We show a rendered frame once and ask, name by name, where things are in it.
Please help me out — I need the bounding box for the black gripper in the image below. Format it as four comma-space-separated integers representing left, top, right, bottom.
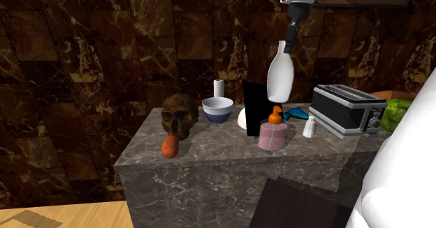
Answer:
283, 3, 310, 55

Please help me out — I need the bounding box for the white bottle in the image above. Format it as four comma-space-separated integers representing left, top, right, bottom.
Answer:
266, 40, 295, 104

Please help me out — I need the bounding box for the blue flat object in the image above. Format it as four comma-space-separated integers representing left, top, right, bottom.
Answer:
282, 106, 310, 122

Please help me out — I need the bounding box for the black flat upright panel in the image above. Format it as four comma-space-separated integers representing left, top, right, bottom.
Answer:
242, 80, 284, 138

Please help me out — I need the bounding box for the white paper towel roll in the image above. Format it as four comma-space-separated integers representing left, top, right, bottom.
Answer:
212, 78, 225, 99

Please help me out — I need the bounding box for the black and silver toaster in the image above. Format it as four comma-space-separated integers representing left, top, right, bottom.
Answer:
308, 84, 388, 140

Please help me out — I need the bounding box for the white salt shaker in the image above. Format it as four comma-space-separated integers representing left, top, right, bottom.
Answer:
302, 115, 317, 139

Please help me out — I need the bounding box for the white rounded object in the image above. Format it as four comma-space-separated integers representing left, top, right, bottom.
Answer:
237, 107, 248, 131

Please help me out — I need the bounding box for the pink soap dispenser orange pump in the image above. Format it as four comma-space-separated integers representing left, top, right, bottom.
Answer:
257, 105, 289, 152

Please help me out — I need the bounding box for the white and blue bowl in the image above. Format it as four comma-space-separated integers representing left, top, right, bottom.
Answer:
201, 97, 235, 124

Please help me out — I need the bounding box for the orange rounded object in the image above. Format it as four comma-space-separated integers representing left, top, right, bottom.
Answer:
370, 90, 417, 102

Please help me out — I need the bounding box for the green watermelon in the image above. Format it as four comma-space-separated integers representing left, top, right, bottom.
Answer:
379, 99, 414, 133

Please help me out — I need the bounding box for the brown skull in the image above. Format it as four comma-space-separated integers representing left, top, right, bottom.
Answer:
160, 93, 200, 141

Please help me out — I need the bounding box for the orange-brown potato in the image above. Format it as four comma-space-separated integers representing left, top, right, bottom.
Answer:
161, 134, 180, 159

